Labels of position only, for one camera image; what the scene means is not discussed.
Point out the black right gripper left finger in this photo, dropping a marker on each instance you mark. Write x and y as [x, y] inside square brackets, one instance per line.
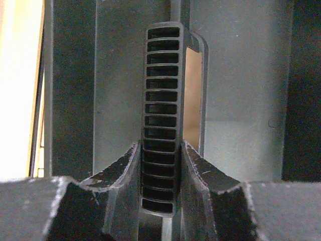
[104, 206]

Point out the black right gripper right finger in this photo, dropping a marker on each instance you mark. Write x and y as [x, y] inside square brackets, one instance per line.
[218, 207]

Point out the black tool box tray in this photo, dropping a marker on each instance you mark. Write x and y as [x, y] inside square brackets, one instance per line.
[160, 73]

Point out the tan plastic tool box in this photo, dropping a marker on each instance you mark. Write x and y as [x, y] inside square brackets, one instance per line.
[21, 38]

